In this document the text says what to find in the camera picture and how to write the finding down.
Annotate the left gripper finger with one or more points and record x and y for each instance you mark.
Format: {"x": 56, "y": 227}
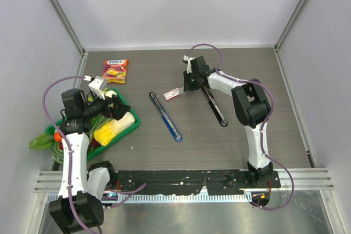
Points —
{"x": 117, "y": 100}
{"x": 121, "y": 110}

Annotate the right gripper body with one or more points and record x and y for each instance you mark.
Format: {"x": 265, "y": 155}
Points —
{"x": 191, "y": 81}

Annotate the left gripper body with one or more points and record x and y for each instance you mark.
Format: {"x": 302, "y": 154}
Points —
{"x": 103, "y": 108}

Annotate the red white staple box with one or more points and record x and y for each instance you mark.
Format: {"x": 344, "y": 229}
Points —
{"x": 171, "y": 94}

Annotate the black stapler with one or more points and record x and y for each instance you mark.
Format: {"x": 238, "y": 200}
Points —
{"x": 215, "y": 108}

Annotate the blue stapler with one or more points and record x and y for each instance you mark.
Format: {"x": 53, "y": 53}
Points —
{"x": 175, "y": 133}

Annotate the silver staple strips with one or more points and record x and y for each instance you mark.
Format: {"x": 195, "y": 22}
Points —
{"x": 181, "y": 90}

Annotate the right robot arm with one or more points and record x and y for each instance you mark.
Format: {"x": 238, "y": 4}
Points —
{"x": 251, "y": 108}

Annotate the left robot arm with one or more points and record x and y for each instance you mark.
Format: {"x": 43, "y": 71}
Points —
{"x": 79, "y": 203}

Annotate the napa cabbage toy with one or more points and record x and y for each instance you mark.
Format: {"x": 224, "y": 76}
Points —
{"x": 107, "y": 132}

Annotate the candy snack bag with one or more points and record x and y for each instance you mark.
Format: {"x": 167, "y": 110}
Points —
{"x": 115, "y": 71}

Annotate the orange carrot toy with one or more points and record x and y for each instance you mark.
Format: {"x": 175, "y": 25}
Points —
{"x": 57, "y": 137}

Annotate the green plastic tray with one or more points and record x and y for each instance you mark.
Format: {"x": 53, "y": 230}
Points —
{"x": 50, "y": 129}

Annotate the green leafy vegetable toy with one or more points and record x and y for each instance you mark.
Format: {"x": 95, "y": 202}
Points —
{"x": 43, "y": 141}

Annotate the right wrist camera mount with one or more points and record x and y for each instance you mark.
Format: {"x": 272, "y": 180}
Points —
{"x": 187, "y": 60}

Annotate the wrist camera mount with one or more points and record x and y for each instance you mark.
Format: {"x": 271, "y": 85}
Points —
{"x": 97, "y": 85}
{"x": 187, "y": 60}

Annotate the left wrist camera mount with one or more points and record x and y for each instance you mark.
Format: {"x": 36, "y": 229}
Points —
{"x": 97, "y": 85}

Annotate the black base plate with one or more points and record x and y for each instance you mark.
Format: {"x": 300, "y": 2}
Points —
{"x": 187, "y": 182}

